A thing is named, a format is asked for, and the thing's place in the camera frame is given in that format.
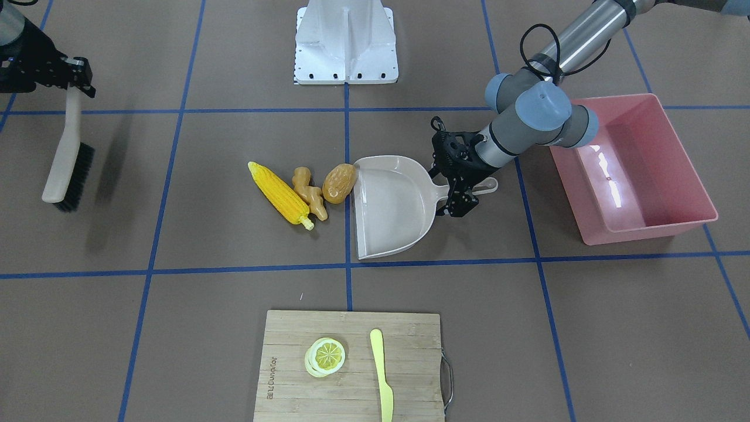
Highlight tan ginger root toy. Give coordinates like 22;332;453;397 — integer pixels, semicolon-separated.
292;166;329;221

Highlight pink plastic bin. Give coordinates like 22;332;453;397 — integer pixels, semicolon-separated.
551;93;718;246

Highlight yellow lemon slice toy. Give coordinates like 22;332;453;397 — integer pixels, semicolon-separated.
303;338;346;377

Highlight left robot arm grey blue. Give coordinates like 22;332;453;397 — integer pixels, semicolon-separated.
428;1;657;218

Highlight bamboo cutting board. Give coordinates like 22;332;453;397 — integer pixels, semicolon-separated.
253;310;445;421

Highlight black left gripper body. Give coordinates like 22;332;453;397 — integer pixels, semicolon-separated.
429;117;487;194

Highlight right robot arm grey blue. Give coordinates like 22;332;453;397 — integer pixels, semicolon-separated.
1;1;96;98

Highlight brown potato toy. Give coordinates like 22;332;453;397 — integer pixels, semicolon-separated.
322;163;358;204

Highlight beige hand brush black bristles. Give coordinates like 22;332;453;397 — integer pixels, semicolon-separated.
41;87;96;213

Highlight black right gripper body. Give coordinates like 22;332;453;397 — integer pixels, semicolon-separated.
1;23;96;98

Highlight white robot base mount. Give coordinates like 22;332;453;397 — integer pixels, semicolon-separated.
293;1;399;85

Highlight beige plastic dustpan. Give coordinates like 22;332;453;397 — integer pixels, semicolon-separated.
352;155;499;260

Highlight yellow plastic knife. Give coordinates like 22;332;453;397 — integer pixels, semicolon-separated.
369;329;394;421

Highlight yellow corn cob toy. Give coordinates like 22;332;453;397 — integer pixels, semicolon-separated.
247;161;315;232

